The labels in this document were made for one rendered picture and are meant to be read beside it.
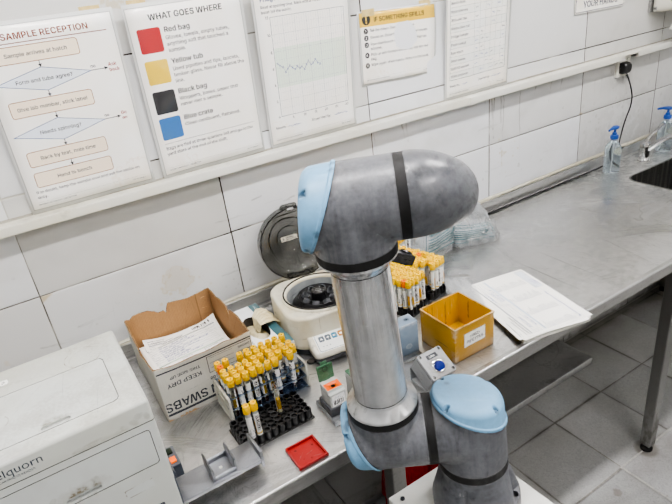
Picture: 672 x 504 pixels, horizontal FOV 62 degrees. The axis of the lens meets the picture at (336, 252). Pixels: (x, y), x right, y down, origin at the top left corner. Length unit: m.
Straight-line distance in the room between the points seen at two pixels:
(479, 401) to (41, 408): 0.72
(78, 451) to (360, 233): 0.59
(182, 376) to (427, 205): 0.85
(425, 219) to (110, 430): 0.62
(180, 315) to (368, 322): 0.91
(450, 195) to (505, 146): 1.56
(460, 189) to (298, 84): 1.00
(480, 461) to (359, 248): 0.43
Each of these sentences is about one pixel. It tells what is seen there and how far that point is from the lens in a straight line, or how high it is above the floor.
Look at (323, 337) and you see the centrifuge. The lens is 1.48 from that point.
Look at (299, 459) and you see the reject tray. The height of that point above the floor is 0.88.
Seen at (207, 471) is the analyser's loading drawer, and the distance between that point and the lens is 1.23.
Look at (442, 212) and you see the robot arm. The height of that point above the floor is 1.49.
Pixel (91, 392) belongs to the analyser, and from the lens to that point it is 1.08.
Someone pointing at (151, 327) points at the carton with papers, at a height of 0.97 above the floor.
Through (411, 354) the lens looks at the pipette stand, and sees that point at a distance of 1.46.
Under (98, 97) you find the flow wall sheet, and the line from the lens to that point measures 1.48.
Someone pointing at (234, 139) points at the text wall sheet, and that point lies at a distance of 1.60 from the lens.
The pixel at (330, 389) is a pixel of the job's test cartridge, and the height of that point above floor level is 0.95.
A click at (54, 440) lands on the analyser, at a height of 1.17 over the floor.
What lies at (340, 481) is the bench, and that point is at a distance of 2.01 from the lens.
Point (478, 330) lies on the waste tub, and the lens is 1.45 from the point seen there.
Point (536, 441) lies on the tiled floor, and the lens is 2.52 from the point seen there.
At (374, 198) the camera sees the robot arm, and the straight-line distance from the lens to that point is 0.69.
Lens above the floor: 1.77
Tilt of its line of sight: 26 degrees down
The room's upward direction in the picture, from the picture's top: 7 degrees counter-clockwise
